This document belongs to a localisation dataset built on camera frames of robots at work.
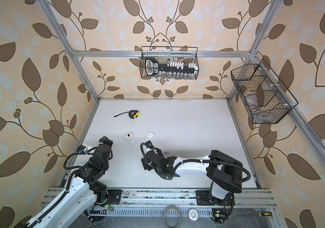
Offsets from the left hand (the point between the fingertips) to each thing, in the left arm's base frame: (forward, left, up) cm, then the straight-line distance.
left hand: (103, 141), depth 80 cm
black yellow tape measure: (+30, -11, -11) cm, 33 cm away
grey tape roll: (-33, -44, -14) cm, 56 cm away
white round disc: (-33, -50, -13) cm, 61 cm away
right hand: (-5, -25, -8) cm, 27 cm away
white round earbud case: (+11, -25, -11) cm, 30 cm away
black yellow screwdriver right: (-32, -86, -12) cm, 93 cm away
